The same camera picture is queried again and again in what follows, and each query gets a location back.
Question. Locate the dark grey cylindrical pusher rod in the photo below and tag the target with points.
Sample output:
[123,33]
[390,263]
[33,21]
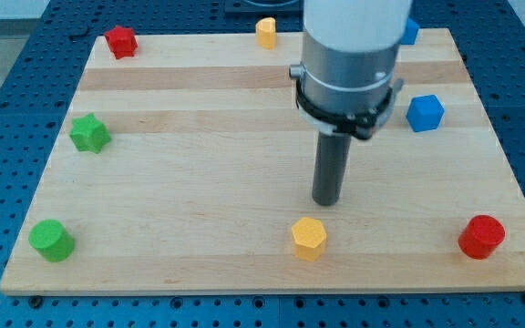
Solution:
[329,170]

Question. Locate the yellow hexagon block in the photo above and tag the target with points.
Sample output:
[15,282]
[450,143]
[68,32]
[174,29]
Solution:
[309,239]

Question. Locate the blue block behind arm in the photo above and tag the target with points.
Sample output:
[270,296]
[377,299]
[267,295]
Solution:
[409,37]

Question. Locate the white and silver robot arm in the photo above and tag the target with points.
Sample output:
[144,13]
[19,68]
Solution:
[344,82]

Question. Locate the blue hexagon block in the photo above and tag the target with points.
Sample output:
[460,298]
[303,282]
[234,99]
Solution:
[425,113]

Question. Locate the yellow half-round block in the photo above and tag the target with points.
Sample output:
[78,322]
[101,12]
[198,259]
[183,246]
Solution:
[265,31]

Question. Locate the light wooden board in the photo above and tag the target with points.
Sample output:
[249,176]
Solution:
[210,165]

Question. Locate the red cylinder block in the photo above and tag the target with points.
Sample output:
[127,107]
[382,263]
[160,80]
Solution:
[482,236]

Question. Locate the red star block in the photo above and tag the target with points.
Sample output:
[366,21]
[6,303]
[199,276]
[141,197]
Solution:
[121,41]

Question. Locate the green star block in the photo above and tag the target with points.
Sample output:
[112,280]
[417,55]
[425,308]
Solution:
[88,133]

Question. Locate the green cylinder block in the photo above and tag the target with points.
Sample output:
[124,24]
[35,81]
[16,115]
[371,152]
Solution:
[51,240]

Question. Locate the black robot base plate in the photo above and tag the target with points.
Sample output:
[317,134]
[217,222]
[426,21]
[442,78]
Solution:
[262,6]

